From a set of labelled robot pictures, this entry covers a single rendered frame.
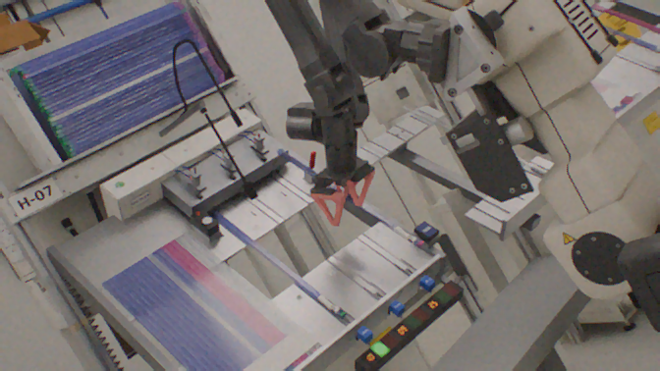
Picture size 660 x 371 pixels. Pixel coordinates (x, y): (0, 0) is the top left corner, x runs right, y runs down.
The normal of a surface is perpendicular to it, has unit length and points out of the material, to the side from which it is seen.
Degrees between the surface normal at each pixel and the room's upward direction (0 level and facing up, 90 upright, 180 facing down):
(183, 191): 45
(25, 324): 90
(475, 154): 90
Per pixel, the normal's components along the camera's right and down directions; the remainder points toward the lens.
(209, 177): 0.00, -0.75
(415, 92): -0.72, 0.46
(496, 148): -0.51, 0.37
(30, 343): 0.49, -0.20
